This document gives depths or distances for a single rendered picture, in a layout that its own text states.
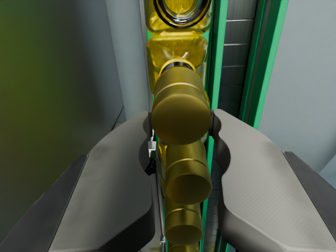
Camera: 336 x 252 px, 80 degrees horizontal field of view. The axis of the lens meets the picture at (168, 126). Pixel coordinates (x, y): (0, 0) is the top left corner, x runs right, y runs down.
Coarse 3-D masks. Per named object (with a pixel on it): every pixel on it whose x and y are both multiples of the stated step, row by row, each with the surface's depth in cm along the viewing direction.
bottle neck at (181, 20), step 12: (156, 0) 10; (192, 0) 14; (204, 0) 10; (156, 12) 10; (168, 12) 10; (180, 12) 14; (192, 12) 11; (204, 12) 10; (168, 24) 11; (180, 24) 10; (192, 24) 10
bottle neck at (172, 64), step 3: (168, 63) 16; (171, 63) 16; (174, 63) 16; (177, 63) 16; (180, 63) 16; (183, 63) 16; (186, 63) 16; (165, 66) 16; (168, 66) 16; (171, 66) 15; (174, 66) 15; (177, 66) 15; (180, 66) 15; (183, 66) 15; (186, 66) 16; (189, 66) 16; (162, 69) 17; (165, 69) 16; (192, 69) 16; (162, 72) 16
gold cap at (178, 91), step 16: (160, 80) 13; (176, 80) 12; (192, 80) 12; (160, 96) 11; (176, 96) 10; (192, 96) 10; (160, 112) 11; (176, 112) 11; (192, 112) 11; (208, 112) 11; (160, 128) 11; (176, 128) 11; (192, 128) 11; (208, 128) 11; (176, 144) 12
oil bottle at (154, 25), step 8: (144, 0) 15; (152, 0) 14; (168, 0) 16; (176, 0) 16; (184, 0) 16; (144, 8) 16; (152, 8) 15; (176, 8) 17; (184, 8) 17; (144, 16) 16; (152, 16) 15; (208, 16) 15; (152, 24) 16; (160, 24) 15; (200, 24) 15; (208, 24) 16; (152, 32) 17; (160, 32) 16; (168, 32) 16; (176, 32) 16; (184, 32) 16; (192, 32) 16; (200, 32) 16
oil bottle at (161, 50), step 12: (156, 36) 18; (168, 36) 18; (180, 36) 18; (192, 36) 18; (156, 48) 17; (168, 48) 16; (180, 48) 16; (192, 48) 16; (204, 48) 17; (156, 60) 17; (168, 60) 16; (180, 60) 16; (192, 60) 16; (204, 60) 17; (156, 72) 17; (204, 72) 18; (204, 84) 18
